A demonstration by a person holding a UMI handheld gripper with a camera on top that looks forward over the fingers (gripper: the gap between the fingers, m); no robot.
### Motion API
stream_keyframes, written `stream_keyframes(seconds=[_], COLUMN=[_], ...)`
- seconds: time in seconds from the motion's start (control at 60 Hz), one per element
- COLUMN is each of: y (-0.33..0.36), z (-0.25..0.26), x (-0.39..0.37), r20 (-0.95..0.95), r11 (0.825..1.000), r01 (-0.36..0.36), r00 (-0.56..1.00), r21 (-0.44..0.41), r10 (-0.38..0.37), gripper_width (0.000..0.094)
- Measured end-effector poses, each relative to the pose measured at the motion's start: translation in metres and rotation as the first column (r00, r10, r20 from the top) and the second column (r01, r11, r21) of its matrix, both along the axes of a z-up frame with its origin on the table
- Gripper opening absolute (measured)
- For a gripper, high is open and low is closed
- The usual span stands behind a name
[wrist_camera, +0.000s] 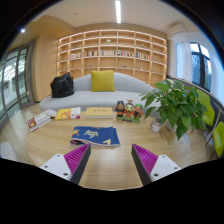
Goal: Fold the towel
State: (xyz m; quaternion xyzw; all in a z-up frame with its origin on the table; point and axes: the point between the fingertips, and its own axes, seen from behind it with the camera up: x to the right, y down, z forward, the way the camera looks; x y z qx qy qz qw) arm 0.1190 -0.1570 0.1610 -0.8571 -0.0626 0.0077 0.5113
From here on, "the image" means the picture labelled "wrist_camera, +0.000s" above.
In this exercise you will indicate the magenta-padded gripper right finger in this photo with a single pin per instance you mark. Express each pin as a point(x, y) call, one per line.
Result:
point(146, 160)

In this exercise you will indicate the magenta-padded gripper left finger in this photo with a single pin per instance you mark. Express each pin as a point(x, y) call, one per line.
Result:
point(76, 160)

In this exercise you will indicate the blue patterned towel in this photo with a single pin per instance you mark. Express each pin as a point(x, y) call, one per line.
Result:
point(96, 136)

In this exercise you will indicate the small white cup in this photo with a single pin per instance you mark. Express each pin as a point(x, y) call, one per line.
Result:
point(156, 126)

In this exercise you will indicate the yellow and white book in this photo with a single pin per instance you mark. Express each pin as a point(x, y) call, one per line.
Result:
point(67, 113)

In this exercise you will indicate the colourful figurine group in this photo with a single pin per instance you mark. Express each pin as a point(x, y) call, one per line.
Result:
point(129, 111)

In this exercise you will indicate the flat yellow book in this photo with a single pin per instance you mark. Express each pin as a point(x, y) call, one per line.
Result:
point(99, 112)

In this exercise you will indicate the crumpled white tissue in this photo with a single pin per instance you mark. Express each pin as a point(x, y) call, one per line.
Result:
point(51, 113)

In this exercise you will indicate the red and white book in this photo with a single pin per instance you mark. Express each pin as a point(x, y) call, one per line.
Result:
point(39, 120)

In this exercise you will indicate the green potted plant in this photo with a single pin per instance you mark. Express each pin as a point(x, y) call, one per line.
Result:
point(176, 105)

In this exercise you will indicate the grey curved sofa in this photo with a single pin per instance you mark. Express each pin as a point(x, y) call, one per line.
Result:
point(100, 98)

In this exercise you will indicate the white chair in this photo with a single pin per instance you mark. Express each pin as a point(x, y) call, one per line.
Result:
point(10, 153)

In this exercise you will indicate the black bag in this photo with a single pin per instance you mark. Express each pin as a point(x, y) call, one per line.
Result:
point(62, 86)

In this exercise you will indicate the green chair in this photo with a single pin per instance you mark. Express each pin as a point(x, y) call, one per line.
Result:
point(220, 138)
point(208, 108)

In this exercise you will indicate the yellow cushion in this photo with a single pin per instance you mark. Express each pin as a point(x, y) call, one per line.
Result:
point(103, 81)

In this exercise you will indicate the grey-framed glass door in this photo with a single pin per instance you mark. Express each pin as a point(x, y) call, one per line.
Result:
point(15, 80)

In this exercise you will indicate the white sheer curtain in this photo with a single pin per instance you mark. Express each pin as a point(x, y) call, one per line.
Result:
point(184, 61)

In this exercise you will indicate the dark-framed window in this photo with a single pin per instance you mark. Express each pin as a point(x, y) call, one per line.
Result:
point(200, 66)

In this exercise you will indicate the white air conditioner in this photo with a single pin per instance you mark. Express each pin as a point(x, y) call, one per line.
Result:
point(177, 30)

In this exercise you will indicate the round ceiling spotlight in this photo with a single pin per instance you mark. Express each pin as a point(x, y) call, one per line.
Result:
point(22, 30)

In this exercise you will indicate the long ceiling light strip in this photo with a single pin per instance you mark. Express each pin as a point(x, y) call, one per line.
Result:
point(118, 11)

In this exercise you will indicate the wooden wall shelf unit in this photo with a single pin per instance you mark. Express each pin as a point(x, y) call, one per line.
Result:
point(110, 50)

